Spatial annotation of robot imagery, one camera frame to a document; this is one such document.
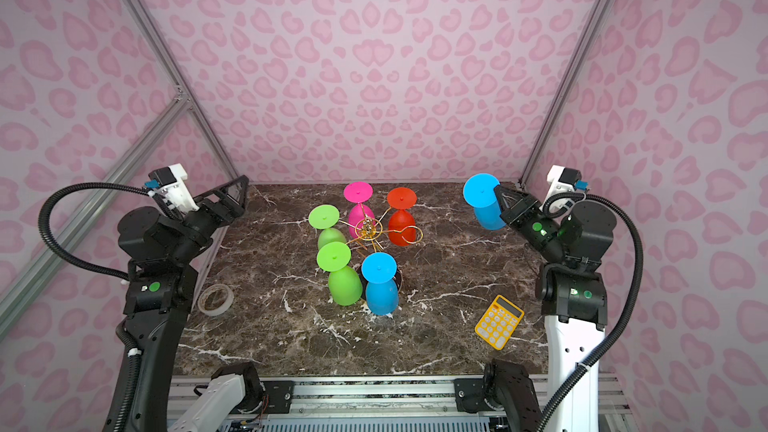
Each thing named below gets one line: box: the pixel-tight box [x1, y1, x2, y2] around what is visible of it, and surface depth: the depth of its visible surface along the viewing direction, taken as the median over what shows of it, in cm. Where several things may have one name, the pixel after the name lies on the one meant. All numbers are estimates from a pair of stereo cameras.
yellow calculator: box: [474, 294, 525, 351], surface depth 86 cm
